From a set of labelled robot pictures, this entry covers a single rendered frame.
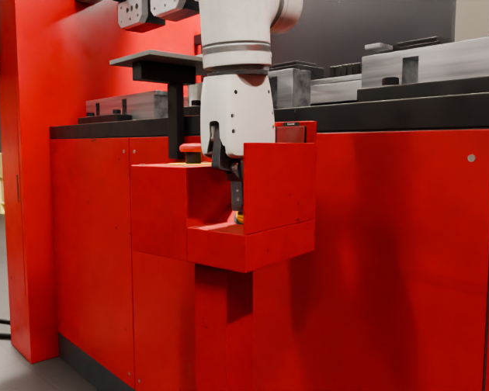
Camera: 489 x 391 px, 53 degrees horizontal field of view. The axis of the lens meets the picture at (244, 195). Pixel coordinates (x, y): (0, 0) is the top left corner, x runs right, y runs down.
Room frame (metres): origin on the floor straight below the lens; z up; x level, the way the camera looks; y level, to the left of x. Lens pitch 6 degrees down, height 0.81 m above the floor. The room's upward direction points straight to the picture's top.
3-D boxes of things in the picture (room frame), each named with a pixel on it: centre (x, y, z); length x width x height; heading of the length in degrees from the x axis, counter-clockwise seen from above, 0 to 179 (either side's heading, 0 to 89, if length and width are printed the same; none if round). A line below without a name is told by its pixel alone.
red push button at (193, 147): (0.70, 0.07, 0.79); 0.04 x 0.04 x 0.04
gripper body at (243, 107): (0.62, 0.01, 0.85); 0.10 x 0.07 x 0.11; 142
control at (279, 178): (0.68, 0.03, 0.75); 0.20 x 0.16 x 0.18; 52
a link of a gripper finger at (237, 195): (0.62, 0.01, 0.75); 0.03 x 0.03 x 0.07; 52
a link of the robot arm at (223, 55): (0.62, 0.01, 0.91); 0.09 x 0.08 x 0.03; 142
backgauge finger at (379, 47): (1.08, -0.35, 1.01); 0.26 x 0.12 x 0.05; 131
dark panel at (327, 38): (1.78, -0.19, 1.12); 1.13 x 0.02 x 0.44; 41
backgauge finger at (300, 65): (1.37, -0.09, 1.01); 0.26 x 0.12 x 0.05; 131
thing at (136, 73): (1.15, 0.18, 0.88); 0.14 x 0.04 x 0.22; 131
